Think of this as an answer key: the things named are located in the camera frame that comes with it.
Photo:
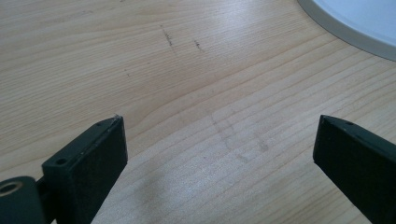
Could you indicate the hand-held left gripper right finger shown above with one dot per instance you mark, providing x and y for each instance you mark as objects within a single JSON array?
[{"x": 358, "y": 161}]

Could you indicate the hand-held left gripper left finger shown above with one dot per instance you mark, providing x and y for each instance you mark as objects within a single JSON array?
[{"x": 90, "y": 165}]

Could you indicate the white round plate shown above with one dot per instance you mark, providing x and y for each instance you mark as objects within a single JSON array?
[{"x": 361, "y": 21}]

